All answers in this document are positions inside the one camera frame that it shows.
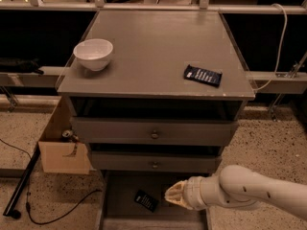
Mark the white ceramic bowl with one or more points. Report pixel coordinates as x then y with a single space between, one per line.
94 54

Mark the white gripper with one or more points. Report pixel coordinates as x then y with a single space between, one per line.
192 192

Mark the grey top drawer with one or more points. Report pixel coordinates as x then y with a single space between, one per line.
154 132

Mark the grey drawer cabinet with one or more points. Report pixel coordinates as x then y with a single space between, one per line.
145 77

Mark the black floor rail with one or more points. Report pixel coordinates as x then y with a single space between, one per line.
10 210

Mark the grey middle drawer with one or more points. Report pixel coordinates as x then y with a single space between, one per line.
119 161

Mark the black bag on ledge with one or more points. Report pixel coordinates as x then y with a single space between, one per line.
19 65

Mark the grey open bottom drawer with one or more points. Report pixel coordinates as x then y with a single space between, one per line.
121 212

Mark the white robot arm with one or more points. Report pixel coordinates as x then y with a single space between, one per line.
237 187

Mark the metal soda can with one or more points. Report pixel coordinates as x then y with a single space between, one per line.
67 133

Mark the blue rxbar wrapper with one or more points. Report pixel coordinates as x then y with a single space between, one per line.
201 75

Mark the cardboard box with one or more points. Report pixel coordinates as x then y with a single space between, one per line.
60 155

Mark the black chocolate rxbar wrapper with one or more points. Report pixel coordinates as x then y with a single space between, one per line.
146 200

